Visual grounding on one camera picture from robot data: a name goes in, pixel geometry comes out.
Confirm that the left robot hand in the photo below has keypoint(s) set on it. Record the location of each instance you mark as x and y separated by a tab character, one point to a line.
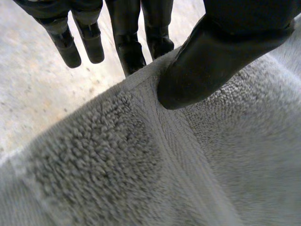
211	58

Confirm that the grey towel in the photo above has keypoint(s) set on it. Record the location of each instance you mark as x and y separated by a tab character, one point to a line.
150	153

